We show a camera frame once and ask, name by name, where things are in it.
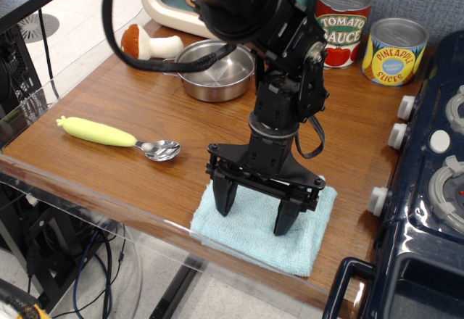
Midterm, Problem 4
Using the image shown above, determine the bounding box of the spoon with yellow-green handle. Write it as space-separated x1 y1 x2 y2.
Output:
56 116 181 162

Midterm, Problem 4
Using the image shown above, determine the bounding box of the dark blue toy stove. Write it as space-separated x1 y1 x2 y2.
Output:
323 31 463 318

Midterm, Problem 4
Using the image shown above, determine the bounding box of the white stove knob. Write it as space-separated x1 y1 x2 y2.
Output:
368 187 388 217
388 123 407 150
397 96 415 121

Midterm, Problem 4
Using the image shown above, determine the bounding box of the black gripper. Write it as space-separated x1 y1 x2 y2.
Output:
207 123 326 236

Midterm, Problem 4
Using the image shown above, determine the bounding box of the black desk at left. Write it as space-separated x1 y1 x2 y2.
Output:
1 0 53 117

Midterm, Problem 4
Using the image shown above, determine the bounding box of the steel pot with handles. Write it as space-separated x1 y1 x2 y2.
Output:
167 39 254 102

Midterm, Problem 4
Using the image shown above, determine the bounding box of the plush brown mushroom toy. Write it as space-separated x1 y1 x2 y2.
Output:
121 24 184 60

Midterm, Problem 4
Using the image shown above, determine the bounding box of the white stove knob bottom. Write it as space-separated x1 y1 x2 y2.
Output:
368 187 388 217

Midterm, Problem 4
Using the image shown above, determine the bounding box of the yellow fuzzy object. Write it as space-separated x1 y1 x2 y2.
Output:
18 305 50 319

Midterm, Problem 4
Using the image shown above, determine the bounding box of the pineapple slices can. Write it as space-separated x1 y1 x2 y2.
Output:
362 17 429 87

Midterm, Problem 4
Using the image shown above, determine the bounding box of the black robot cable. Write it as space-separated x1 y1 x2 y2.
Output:
101 0 239 74

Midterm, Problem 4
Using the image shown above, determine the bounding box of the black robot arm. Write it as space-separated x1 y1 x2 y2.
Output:
194 0 328 236

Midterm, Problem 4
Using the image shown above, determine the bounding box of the blue floor cable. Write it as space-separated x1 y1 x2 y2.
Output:
72 230 113 319

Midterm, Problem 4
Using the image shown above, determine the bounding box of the light blue rag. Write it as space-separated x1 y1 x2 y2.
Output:
190 183 338 278

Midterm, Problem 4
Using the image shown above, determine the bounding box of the tomato sauce can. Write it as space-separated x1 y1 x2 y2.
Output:
315 0 373 68

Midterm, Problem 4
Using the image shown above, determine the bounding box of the black table leg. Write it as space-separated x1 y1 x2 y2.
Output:
149 265 199 319

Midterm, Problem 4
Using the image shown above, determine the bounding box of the white stove knob middle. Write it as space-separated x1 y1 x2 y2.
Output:
388 123 407 150

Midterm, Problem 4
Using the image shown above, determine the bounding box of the white stove knob top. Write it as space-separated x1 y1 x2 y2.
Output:
397 96 415 121

